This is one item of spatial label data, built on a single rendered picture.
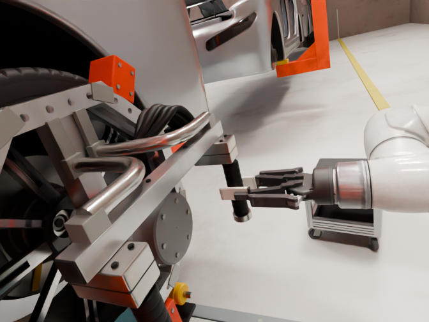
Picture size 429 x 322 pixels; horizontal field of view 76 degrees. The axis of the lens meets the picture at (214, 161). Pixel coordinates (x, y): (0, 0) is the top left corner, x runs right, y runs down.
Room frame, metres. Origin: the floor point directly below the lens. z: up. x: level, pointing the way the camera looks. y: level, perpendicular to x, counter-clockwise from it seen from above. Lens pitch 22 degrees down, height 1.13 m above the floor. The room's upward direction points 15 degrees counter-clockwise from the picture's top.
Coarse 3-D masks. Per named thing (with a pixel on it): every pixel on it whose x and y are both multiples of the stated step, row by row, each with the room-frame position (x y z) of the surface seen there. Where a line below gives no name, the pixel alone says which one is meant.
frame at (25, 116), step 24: (48, 96) 0.48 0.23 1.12; (72, 96) 0.52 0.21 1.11; (96, 96) 0.56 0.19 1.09; (120, 96) 0.62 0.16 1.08; (0, 120) 0.40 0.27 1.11; (24, 120) 0.44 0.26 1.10; (48, 120) 0.46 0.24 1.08; (120, 120) 0.66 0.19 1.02; (0, 144) 0.38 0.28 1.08; (0, 168) 0.37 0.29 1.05; (168, 264) 0.59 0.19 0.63; (168, 288) 0.55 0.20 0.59
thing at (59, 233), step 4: (60, 212) 0.57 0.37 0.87; (64, 212) 0.58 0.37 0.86; (56, 216) 0.57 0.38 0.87; (60, 216) 0.57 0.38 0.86; (64, 216) 0.58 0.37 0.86; (68, 216) 0.58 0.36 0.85; (56, 220) 0.56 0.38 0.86; (60, 220) 0.57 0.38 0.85; (64, 220) 0.58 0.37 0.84; (56, 224) 0.56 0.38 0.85; (60, 224) 0.56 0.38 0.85; (56, 228) 0.56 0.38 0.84; (60, 228) 0.56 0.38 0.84; (64, 228) 0.57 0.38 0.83; (56, 232) 0.55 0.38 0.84; (60, 232) 0.55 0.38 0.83; (64, 232) 0.56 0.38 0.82; (60, 236) 0.55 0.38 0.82
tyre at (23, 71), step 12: (0, 72) 0.53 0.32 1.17; (12, 72) 0.53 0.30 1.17; (24, 72) 0.55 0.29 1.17; (36, 72) 0.57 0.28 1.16; (48, 72) 0.59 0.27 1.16; (60, 72) 0.62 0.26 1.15; (0, 84) 0.50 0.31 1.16; (12, 84) 0.52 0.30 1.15; (24, 84) 0.54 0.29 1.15; (36, 84) 0.56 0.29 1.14; (48, 84) 0.58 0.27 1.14; (60, 84) 0.60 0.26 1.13; (72, 84) 0.63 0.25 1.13; (0, 96) 0.50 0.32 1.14; (12, 96) 0.51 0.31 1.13; (24, 96) 0.53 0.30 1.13; (36, 96) 0.55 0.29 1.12
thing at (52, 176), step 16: (32, 160) 0.63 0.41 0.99; (48, 160) 0.66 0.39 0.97; (0, 176) 0.56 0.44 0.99; (48, 176) 0.64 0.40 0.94; (0, 192) 0.55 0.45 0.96; (16, 192) 0.57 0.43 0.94; (0, 208) 0.53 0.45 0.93; (16, 208) 0.55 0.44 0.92; (32, 208) 0.54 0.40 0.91; (0, 240) 0.51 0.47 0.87; (16, 240) 0.51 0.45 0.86; (32, 272) 0.52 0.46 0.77; (48, 272) 0.54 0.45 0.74; (16, 288) 0.48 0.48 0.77
